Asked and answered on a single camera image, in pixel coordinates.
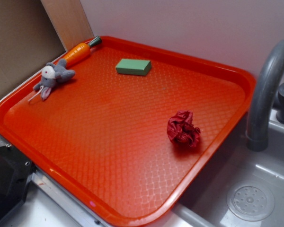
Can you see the grey curved faucet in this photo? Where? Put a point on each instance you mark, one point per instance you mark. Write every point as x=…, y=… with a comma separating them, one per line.
x=266, y=90

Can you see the orange toy carrot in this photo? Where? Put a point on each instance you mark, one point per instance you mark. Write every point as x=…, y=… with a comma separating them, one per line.
x=80, y=51

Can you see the green rectangular block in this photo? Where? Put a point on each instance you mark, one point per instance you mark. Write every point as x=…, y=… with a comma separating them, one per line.
x=133, y=67

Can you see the crumpled red paper ball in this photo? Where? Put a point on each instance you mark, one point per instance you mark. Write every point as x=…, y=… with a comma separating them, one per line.
x=180, y=129

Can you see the orange plastic tray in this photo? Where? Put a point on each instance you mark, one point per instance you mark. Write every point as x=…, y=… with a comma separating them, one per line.
x=103, y=135

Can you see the round sink drain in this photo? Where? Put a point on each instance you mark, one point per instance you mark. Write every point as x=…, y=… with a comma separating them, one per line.
x=250, y=201

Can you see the brown cardboard panel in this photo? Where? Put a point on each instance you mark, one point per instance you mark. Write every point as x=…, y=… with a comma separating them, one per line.
x=28, y=41

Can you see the grey toy sink basin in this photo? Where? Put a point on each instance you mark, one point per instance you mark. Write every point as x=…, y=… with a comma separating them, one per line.
x=204, y=204

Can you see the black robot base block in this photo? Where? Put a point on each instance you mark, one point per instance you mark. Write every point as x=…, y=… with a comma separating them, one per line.
x=15, y=176

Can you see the grey plush mouse toy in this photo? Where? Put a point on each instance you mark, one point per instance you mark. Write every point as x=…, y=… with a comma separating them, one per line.
x=52, y=75

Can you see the light wooden board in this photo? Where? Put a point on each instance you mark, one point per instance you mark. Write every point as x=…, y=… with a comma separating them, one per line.
x=69, y=20

